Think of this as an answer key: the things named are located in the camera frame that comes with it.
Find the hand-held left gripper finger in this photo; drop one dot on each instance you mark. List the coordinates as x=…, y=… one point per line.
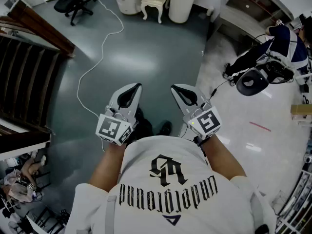
x=135, y=103
x=115, y=96

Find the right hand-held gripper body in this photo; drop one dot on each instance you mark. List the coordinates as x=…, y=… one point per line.
x=207, y=122

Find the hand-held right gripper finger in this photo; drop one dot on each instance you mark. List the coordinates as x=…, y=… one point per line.
x=198, y=94
x=181, y=102

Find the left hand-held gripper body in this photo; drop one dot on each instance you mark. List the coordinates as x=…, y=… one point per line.
x=109, y=128

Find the white round table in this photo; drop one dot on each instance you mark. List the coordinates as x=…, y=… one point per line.
x=182, y=4

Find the person's right forearm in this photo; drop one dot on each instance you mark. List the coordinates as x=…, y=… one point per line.
x=221, y=160

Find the person's left forearm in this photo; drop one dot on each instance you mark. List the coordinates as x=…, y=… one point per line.
x=107, y=164

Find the person's left black shoe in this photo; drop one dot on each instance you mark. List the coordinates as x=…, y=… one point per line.
x=140, y=113

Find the person's black shoe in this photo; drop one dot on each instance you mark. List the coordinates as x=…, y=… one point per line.
x=165, y=128
x=140, y=113

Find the black trousers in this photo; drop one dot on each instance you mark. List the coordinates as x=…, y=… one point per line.
x=146, y=130

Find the person's right black shoe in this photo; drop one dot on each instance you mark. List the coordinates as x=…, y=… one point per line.
x=165, y=128

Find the grey wooden cabinet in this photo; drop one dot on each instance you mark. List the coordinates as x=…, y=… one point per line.
x=243, y=21

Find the white printed t-shirt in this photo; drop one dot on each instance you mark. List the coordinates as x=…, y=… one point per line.
x=170, y=203

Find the brown cardboard box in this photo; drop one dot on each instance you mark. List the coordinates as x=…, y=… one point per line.
x=301, y=109

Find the black office chair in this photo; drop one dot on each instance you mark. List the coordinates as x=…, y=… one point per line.
x=70, y=1

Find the pink cloth bundle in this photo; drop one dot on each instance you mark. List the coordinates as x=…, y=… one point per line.
x=19, y=188

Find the white shelf rack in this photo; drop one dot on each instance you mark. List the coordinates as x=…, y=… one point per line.
x=299, y=203

